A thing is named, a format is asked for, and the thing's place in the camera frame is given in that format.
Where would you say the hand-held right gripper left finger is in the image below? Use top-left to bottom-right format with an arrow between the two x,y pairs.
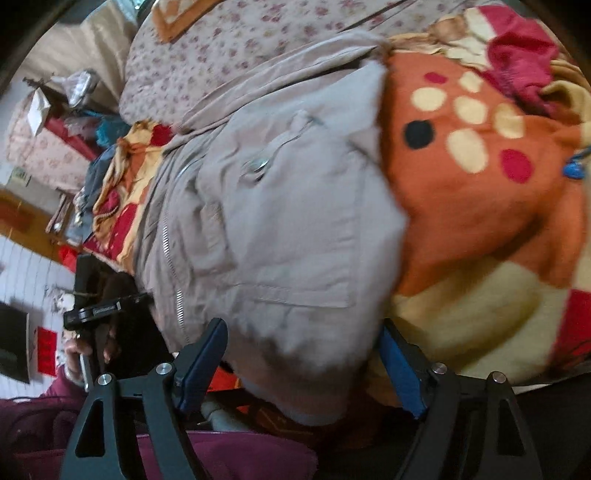
60,318 -> 229,480

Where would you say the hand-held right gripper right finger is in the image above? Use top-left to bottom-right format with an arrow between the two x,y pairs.
379,318 -> 539,480

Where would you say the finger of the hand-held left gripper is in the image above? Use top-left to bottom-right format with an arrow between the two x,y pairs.
64,292 -> 154,330

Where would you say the beige zip jacket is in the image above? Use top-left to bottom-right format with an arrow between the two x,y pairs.
131,32 -> 409,428

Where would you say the person's left forearm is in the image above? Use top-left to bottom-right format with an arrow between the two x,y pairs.
0,367 -> 90,418

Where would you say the person's left hand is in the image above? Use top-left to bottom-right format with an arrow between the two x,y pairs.
64,323 -> 122,393

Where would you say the grey tube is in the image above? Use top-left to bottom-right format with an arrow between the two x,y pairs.
201,399 -> 245,432

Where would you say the wooden furniture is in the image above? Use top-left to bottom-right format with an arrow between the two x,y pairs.
0,185 -> 51,236

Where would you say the black flat object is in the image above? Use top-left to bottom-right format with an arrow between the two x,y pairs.
0,302 -> 31,384

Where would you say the person's maroon clothing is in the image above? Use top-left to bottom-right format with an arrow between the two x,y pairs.
0,401 -> 333,480

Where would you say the blue striped cloth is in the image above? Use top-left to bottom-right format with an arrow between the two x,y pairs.
76,145 -> 121,208

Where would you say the pink floral pillow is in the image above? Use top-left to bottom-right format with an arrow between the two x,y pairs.
4,90 -> 100,192

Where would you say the blue plastic bag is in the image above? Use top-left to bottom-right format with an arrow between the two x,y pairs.
95,113 -> 132,146

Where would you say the red fabric item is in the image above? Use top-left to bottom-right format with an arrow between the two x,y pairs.
44,117 -> 100,160

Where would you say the white paper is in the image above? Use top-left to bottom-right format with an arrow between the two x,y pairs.
25,90 -> 51,137

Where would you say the orange red cream blanket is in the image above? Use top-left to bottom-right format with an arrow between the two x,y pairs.
83,4 -> 591,402

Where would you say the clear plastic bag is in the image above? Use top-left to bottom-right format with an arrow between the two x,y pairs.
48,68 -> 101,112

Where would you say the beige curtain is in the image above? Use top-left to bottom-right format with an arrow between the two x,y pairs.
18,18 -> 139,116

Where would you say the floral bed quilt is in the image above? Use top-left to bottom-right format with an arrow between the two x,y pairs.
119,0 -> 467,134

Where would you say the orange bordered cloth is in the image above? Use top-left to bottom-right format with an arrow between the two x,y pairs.
150,0 -> 222,43

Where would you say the small blue object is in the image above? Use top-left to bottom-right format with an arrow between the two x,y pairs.
561,148 -> 591,181

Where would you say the crimson cloth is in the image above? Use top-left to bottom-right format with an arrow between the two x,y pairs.
482,4 -> 571,116

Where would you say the red wall paper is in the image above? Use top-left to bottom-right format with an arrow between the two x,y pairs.
34,325 -> 58,377

